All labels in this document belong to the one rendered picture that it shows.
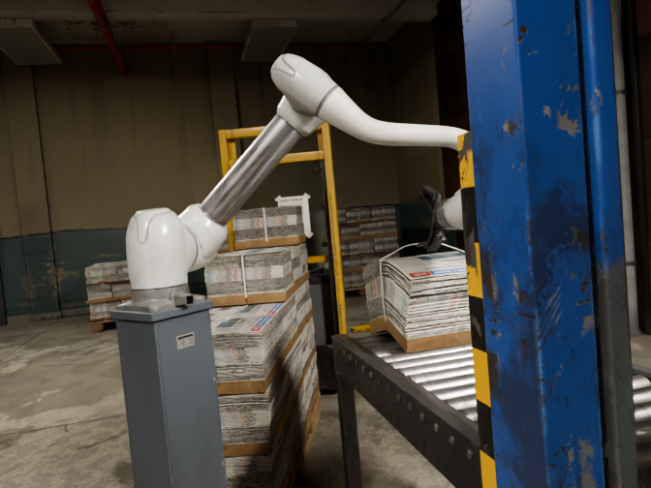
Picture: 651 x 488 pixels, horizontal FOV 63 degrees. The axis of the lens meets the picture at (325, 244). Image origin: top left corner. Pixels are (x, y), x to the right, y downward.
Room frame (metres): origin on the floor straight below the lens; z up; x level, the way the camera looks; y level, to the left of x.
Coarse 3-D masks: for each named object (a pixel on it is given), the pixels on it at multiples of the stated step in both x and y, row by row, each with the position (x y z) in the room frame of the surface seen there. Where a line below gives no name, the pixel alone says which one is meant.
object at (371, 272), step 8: (368, 264) 1.78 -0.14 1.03; (376, 264) 1.71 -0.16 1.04; (368, 272) 1.79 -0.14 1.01; (376, 272) 1.71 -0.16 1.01; (368, 280) 1.80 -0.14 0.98; (376, 280) 1.71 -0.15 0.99; (368, 288) 1.80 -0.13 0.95; (376, 288) 1.72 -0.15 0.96; (368, 296) 1.80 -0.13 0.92; (376, 296) 1.71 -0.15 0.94; (368, 304) 1.80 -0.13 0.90; (376, 304) 1.72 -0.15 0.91; (368, 312) 1.80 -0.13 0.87; (376, 312) 1.73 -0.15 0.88
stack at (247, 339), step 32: (224, 320) 2.11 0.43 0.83; (256, 320) 2.04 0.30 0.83; (288, 320) 2.47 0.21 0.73; (224, 352) 1.88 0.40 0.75; (256, 352) 1.86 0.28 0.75; (288, 384) 2.27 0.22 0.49; (224, 416) 1.88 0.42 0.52; (256, 416) 1.86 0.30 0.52; (288, 416) 2.23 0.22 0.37; (288, 448) 2.17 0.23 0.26; (256, 480) 1.87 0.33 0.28
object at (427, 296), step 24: (408, 264) 1.56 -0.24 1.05; (432, 264) 1.55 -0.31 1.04; (456, 264) 1.55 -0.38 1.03; (408, 288) 1.47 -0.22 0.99; (432, 288) 1.46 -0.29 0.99; (456, 288) 1.49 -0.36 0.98; (408, 312) 1.47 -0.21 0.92; (432, 312) 1.49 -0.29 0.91; (456, 312) 1.51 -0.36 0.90; (408, 336) 1.48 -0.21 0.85
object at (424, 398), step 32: (352, 352) 1.57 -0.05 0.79; (352, 384) 1.60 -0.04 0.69; (384, 384) 1.31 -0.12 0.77; (416, 384) 1.22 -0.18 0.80; (384, 416) 1.33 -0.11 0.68; (416, 416) 1.13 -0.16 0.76; (448, 416) 1.01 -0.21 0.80; (416, 448) 1.14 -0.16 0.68; (448, 448) 0.99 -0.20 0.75; (480, 480) 0.87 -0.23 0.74
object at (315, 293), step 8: (328, 272) 3.87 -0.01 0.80; (312, 280) 3.69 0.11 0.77; (320, 280) 3.69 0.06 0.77; (328, 280) 3.68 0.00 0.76; (312, 288) 3.70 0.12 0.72; (320, 288) 3.69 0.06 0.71; (328, 288) 3.69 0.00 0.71; (344, 288) 4.17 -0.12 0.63; (312, 296) 3.70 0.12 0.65; (320, 296) 3.69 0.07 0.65; (328, 296) 3.69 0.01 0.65; (312, 304) 3.70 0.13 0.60; (320, 304) 3.69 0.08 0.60; (328, 304) 3.69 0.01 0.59; (320, 312) 3.69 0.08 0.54; (328, 312) 3.69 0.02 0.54; (320, 320) 3.70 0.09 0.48; (328, 320) 3.69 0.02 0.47; (320, 328) 3.70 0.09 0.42; (328, 328) 3.69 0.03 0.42; (320, 336) 3.70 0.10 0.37; (328, 336) 3.69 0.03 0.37; (320, 344) 3.70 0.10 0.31; (328, 344) 3.69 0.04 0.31
